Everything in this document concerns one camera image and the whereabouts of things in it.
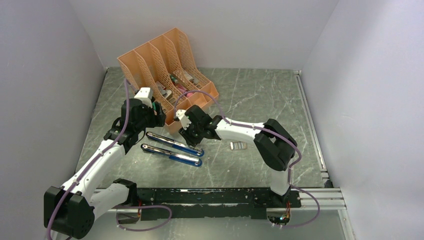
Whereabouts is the blue metal stapler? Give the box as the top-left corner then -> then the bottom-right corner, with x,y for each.
140,131 -> 205,167

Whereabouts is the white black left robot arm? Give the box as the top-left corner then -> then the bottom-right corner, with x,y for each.
43,98 -> 166,240

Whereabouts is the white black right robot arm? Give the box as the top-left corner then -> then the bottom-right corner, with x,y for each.
175,105 -> 297,207

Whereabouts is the grey white stapler remover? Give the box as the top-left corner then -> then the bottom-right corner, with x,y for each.
156,81 -> 173,100

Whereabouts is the pink marker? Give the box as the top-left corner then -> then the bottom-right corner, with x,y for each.
176,84 -> 194,98

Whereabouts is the green capped marker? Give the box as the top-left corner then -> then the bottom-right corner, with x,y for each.
170,74 -> 178,84

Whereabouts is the grey white item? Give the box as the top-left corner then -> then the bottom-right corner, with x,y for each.
183,71 -> 199,85

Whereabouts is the orange plastic file organizer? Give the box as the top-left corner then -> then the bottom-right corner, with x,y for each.
117,27 -> 219,134

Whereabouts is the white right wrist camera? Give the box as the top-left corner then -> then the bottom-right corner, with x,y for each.
176,109 -> 192,130

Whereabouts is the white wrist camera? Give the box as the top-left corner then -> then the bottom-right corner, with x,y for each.
134,87 -> 154,108
176,109 -> 192,130

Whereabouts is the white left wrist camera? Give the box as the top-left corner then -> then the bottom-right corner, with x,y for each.
134,87 -> 154,108

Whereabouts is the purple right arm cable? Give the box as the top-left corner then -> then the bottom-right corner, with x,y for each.
173,90 -> 303,185

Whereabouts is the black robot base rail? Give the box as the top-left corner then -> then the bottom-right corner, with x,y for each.
118,187 -> 302,221

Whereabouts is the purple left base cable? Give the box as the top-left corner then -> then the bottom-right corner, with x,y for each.
112,204 -> 173,232

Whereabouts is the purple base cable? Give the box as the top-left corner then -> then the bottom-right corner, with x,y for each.
112,204 -> 173,232
271,184 -> 322,230

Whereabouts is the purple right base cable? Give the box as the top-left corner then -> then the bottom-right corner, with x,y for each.
271,184 -> 322,230

